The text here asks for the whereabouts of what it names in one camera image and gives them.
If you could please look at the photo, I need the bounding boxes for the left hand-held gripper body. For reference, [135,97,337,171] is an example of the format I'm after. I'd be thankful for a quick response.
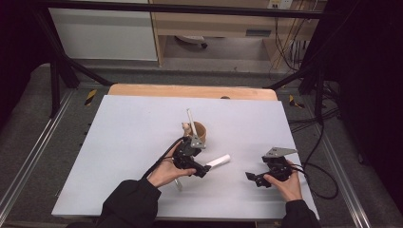
[172,134,207,179]

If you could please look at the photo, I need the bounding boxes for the tan cup with animal figure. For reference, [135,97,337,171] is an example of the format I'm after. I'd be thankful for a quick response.
[181,121,208,144]

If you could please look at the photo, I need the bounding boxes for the long white pen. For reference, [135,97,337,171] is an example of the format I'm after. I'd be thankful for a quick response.
[185,107,200,141]

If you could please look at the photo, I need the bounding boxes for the white table mat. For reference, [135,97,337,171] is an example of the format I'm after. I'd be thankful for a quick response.
[50,94,319,220]

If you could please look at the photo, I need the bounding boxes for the light wooden desk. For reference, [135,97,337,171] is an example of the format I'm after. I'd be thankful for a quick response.
[147,0,328,67]

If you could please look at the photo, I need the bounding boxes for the wooden table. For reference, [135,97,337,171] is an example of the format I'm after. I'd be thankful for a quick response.
[107,83,279,102]

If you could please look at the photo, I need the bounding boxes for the person's right hand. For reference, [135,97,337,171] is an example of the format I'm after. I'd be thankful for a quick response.
[263,159,304,203]

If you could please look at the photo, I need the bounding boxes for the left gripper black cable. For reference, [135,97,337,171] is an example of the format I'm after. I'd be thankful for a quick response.
[142,136,185,181]

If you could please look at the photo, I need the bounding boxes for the white power strip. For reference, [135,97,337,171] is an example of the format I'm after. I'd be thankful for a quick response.
[266,0,295,10]

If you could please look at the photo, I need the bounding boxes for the bundle of hanging cables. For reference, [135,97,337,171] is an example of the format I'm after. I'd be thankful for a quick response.
[269,0,313,72]

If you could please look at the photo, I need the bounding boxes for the black metal frame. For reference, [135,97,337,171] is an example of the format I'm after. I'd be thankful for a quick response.
[30,0,331,125]

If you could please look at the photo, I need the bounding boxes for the white cabinet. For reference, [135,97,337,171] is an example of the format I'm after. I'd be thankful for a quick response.
[48,0,159,62]

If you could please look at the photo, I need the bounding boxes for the short white cylinder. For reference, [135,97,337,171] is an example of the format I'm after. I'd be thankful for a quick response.
[205,153,232,169]

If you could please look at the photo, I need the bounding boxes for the aluminium floor rail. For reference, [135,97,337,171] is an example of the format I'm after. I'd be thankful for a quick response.
[312,123,373,228]
[0,89,76,219]

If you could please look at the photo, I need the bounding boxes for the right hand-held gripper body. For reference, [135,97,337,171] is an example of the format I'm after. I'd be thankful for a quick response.
[257,146,299,188]

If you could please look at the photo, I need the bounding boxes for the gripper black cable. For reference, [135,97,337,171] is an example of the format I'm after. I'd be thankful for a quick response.
[142,136,185,181]
[289,161,339,200]

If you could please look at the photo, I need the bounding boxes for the yellow black tape strip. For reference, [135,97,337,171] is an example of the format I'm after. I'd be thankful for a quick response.
[84,88,98,106]
[288,94,306,109]

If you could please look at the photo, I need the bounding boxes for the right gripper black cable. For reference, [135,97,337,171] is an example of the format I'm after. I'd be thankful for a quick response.
[289,161,339,200]

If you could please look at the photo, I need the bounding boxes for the person's left hand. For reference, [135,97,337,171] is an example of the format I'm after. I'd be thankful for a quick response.
[146,147,198,189]

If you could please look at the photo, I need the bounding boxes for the black floor cables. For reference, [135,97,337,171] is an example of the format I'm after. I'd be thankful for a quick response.
[287,80,341,134]

